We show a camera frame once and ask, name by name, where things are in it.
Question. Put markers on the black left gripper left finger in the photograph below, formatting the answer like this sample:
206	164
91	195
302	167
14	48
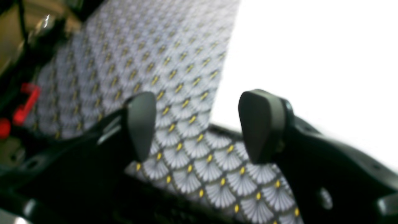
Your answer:
139	123

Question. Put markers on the red table clamp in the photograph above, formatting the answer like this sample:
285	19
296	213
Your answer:
16	106

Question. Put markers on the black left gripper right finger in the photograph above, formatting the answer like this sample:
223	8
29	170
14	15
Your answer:
266	123

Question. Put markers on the white T-shirt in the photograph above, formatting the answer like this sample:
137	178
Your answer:
334	60

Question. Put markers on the patterned purple table cloth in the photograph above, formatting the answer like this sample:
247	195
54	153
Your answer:
175	49

